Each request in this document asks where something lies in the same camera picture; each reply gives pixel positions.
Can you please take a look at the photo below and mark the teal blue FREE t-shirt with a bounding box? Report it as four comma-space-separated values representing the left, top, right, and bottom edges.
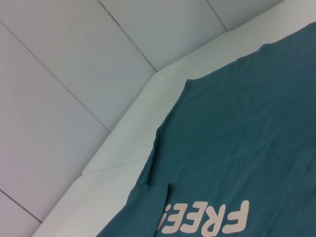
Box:
95, 22, 316, 237

